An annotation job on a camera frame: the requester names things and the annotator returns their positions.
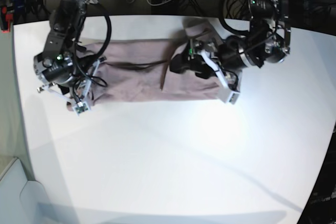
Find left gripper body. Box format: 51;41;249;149
188;35;289;91

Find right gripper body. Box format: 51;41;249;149
33;52;107;106

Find mauve pink t-shirt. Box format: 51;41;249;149
89;20;227;107

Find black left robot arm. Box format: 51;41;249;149
169;0;290;92

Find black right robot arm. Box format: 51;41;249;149
34;0;112;114

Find red black clamp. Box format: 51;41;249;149
1;5;14;33

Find white bin corner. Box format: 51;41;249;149
1;158;49;223

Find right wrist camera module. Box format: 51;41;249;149
72;101;91;116

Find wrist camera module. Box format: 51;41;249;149
218;89;240;104
72;101;91;116

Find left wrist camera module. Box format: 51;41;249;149
218;89;240;104

